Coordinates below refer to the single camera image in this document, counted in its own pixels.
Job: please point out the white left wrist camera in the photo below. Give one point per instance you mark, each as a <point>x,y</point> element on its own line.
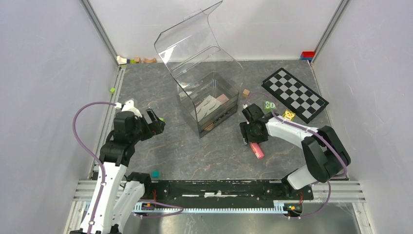
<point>128,106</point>

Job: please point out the red blue blocks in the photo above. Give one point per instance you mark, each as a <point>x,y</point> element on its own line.
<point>307,55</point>

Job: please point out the pink spray bottle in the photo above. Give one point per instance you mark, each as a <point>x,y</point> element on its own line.
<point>256,150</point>

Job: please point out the small wooden toy blocks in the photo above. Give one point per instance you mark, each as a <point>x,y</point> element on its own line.
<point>123,61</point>

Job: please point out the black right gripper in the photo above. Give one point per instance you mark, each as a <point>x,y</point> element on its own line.
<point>244,127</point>

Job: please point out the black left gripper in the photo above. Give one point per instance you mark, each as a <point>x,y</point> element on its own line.
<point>157,126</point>

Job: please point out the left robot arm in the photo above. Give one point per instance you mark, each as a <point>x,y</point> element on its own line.
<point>108,213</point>

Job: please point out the green owl card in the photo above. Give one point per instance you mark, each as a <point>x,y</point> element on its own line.
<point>269,106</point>

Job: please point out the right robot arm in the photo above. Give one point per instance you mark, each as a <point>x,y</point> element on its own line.
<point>324,154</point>

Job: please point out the pink compact case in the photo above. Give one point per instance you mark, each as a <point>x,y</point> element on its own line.
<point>222,98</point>

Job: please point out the teal cube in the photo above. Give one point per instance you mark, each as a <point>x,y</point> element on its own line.
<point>155,174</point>

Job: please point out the round peach powder puff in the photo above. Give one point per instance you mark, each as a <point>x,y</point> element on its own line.
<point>209,128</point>

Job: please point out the eyebrow stencil card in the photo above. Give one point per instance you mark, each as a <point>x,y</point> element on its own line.
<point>206,107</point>

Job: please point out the yellow owl card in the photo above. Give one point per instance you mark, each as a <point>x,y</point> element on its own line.
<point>288,115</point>

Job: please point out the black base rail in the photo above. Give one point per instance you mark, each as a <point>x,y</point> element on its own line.
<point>224,194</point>

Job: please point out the clear acrylic drawer organizer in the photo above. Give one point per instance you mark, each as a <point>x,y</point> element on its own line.
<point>200,67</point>

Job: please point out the wooden cube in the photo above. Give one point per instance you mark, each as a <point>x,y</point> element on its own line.
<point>246,93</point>

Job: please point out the aluminium frame rail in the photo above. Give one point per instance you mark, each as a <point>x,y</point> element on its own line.
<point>100,29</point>

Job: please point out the black white checkerboard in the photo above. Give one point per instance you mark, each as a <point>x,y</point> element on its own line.
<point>295,95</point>

